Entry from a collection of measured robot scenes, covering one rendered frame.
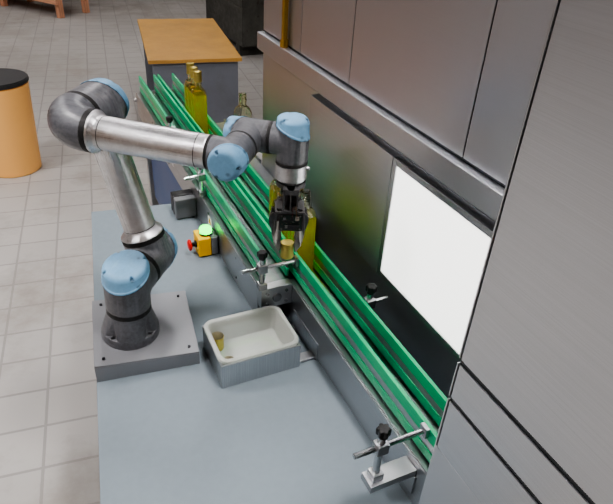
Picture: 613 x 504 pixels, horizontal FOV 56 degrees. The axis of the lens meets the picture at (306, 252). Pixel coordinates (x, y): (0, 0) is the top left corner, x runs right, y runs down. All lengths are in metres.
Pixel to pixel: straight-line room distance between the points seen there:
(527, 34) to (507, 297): 0.59
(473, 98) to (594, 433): 0.77
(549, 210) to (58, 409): 2.30
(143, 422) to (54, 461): 1.00
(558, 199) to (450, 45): 0.75
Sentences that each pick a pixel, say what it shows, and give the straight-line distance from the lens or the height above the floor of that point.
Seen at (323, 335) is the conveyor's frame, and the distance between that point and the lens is 1.53.
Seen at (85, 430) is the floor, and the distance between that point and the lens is 2.52.
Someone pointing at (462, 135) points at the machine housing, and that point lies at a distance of 1.24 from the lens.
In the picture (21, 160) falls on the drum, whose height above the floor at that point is 0.12.
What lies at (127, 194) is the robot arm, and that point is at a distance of 1.53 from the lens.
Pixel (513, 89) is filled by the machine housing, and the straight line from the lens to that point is 1.13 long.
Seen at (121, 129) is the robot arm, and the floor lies 1.40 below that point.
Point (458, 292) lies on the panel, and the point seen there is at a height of 1.13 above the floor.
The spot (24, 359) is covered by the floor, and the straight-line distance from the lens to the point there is 2.89.
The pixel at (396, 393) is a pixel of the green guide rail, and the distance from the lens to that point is 1.30.
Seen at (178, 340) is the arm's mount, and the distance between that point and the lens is 1.62.
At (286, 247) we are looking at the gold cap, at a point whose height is 1.07.
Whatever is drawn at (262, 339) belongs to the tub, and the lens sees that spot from 1.65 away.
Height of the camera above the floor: 1.88
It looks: 34 degrees down
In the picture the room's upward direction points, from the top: 4 degrees clockwise
